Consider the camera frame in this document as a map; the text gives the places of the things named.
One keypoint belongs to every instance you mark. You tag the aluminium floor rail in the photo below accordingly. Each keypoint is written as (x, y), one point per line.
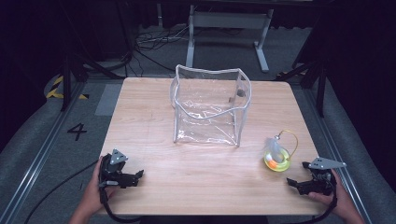
(334, 149)
(34, 161)

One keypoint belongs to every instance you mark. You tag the black metal stand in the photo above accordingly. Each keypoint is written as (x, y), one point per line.
(67, 81)
(320, 84)

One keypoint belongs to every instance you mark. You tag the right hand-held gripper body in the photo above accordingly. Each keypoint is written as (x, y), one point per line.
(320, 179)

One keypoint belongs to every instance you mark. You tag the white metal table frame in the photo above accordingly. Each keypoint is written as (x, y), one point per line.
(229, 20)

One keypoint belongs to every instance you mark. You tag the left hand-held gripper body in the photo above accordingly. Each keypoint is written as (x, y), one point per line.
(111, 169)

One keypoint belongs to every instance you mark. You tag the person's left hand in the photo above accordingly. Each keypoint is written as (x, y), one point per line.
(92, 193)

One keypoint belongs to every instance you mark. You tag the grey floor patch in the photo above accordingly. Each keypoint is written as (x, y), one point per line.
(109, 99)

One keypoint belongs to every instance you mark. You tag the clear plastic bag white trim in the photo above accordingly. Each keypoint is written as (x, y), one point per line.
(209, 105)

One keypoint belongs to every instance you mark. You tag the yellow black floor tape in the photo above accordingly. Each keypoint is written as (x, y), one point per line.
(56, 90)

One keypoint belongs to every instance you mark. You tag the person's right hand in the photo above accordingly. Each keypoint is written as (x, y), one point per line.
(341, 196)

